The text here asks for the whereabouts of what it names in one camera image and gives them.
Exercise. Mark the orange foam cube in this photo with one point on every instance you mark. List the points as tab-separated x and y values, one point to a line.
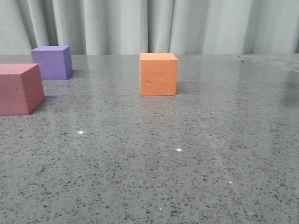
158	74

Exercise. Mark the grey-green pleated curtain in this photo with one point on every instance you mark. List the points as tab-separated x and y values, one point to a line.
128	27

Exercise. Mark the purple foam cube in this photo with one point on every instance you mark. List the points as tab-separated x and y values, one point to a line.
54	62

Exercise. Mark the pink foam cube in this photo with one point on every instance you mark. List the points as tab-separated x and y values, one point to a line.
21	88

